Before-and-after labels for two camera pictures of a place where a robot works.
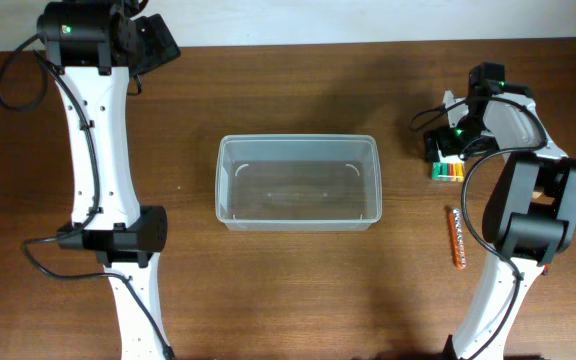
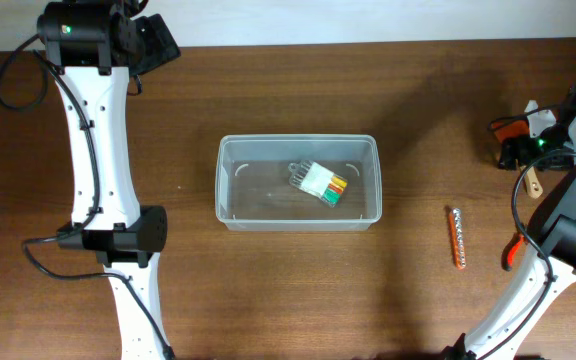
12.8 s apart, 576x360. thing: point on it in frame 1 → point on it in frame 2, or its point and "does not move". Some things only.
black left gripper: [162, 44] does not move
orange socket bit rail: [457, 238] does not move
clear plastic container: [298, 182] does not move
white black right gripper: [445, 134] → [512, 148]
